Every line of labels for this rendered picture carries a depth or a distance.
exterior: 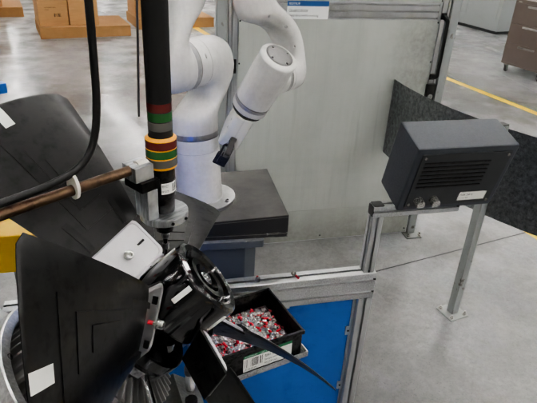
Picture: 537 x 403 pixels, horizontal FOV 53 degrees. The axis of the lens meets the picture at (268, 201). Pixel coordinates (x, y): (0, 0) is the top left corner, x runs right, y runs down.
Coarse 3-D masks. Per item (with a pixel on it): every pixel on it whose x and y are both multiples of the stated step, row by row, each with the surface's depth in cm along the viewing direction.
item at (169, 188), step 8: (160, 176) 75; (168, 176) 75; (160, 184) 75; (168, 184) 76; (160, 192) 76; (168, 192) 76; (160, 200) 77; (168, 200) 77; (160, 208) 77; (168, 208) 77; (160, 232) 80; (168, 232) 80
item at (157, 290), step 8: (152, 288) 65; (160, 288) 68; (152, 296) 66; (160, 296) 69; (152, 304) 66; (160, 304) 69; (152, 312) 67; (152, 320) 68; (144, 328) 65; (152, 328) 68; (144, 336) 66; (152, 336) 69; (152, 344) 69; (144, 352) 67
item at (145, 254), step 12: (132, 228) 75; (120, 240) 73; (132, 240) 74; (108, 252) 72; (120, 252) 73; (144, 252) 74; (156, 252) 75; (108, 264) 72; (120, 264) 72; (132, 264) 73; (144, 264) 74
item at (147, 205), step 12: (132, 168) 71; (144, 168) 71; (132, 180) 72; (144, 180) 72; (156, 180) 73; (144, 192) 72; (156, 192) 75; (144, 204) 75; (156, 204) 75; (180, 204) 81; (144, 216) 76; (156, 216) 76; (168, 216) 77; (180, 216) 77
